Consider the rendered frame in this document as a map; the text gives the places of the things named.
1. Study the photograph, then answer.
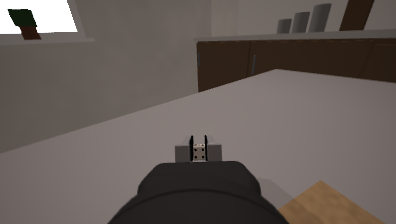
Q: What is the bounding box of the tan square mat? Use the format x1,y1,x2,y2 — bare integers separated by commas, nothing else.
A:
278,180,385,224

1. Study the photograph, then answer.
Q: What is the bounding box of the white die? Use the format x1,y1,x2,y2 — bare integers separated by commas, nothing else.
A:
193,144,206,160

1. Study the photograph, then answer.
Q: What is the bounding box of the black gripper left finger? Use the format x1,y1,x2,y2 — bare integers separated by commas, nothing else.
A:
175,136,194,163

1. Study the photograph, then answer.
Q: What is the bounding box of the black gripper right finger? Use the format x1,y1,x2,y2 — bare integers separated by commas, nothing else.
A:
205,135,222,162

